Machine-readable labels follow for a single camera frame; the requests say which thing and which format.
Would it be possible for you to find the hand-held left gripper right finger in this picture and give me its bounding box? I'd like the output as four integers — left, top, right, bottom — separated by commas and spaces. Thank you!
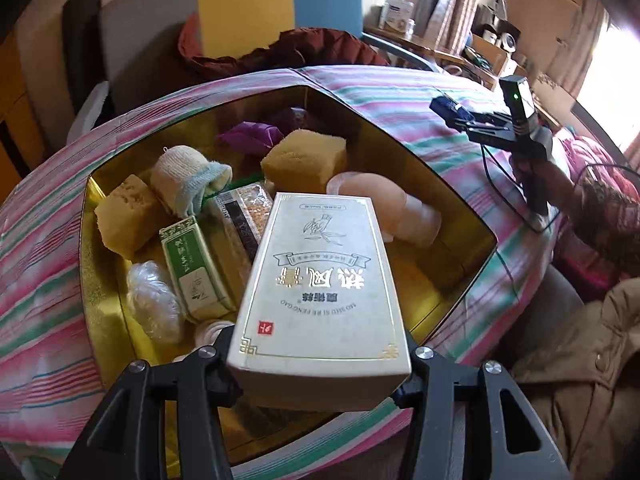
392, 332, 573, 480

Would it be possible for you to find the grey yellow blue chair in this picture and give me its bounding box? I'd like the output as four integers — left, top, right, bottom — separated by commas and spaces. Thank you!
67, 0, 441, 131

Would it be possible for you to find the tan rough sponge block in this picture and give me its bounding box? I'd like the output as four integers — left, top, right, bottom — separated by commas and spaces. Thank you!
94, 174, 168, 257

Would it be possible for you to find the small white round object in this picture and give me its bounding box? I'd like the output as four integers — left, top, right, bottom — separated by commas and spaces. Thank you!
172, 319, 236, 363

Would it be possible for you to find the white box blue print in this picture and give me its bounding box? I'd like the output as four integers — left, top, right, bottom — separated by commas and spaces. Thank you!
380, 0, 416, 31

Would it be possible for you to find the black rolled mat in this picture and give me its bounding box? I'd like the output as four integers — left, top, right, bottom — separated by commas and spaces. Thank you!
62, 0, 103, 116

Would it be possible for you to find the purple foil packet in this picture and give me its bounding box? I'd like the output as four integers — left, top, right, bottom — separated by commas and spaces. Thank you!
216, 121, 285, 157

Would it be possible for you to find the person's right forearm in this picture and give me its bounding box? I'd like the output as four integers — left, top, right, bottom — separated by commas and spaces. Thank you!
560, 170, 640, 271

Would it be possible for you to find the pink bandage roll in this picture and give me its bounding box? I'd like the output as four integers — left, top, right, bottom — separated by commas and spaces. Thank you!
326, 170, 443, 249

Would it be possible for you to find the cluttered wooden desk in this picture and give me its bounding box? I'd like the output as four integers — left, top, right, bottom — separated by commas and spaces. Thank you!
362, 0, 536, 92

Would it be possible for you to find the dark red jacket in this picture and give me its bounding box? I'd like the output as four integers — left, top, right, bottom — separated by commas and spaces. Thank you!
177, 12, 388, 86

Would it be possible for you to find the green white carton box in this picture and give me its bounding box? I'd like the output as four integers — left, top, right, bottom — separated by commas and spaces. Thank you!
159, 215, 237, 322

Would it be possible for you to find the striped pink green tablecloth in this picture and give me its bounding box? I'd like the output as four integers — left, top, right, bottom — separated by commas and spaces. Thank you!
0, 65, 576, 480

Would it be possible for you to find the wooden panel cabinet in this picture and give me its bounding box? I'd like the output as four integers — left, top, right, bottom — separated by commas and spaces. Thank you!
0, 30, 46, 181

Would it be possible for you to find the black cable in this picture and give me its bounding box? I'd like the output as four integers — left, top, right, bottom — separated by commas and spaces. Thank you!
479, 142, 640, 233

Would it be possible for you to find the clear grain snack packet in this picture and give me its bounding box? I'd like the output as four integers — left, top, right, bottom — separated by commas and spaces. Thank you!
209, 182, 278, 266

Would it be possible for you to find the patterned beige curtain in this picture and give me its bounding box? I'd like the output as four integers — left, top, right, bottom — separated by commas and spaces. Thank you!
425, 0, 483, 51

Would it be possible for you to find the pink patterned garment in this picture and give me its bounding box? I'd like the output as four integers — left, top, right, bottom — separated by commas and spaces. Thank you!
550, 127, 640, 306

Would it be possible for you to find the person's right hand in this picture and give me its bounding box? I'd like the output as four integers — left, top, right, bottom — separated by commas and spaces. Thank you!
543, 159, 577, 212

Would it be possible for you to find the yellow sponge block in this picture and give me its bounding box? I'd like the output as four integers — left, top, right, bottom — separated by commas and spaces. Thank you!
260, 128, 348, 195

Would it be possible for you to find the cream cardboard box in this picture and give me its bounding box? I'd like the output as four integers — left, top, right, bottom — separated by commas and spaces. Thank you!
226, 192, 413, 402

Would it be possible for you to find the clear plastic wad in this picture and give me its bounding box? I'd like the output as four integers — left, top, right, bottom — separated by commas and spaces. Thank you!
125, 260, 187, 345

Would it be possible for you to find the gold metal tin box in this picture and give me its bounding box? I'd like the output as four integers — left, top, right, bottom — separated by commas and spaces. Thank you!
79, 85, 498, 480

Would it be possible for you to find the white sock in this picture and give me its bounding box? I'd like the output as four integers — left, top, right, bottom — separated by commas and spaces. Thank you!
150, 145, 234, 217

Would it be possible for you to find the tan coat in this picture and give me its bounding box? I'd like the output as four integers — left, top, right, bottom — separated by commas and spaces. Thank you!
510, 275, 640, 480

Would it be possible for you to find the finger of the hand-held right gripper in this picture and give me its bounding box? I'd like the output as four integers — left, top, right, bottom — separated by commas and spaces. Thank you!
442, 112, 511, 136
429, 95, 483, 123

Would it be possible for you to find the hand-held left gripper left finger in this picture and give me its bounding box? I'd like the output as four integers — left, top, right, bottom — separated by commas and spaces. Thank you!
59, 327, 244, 480

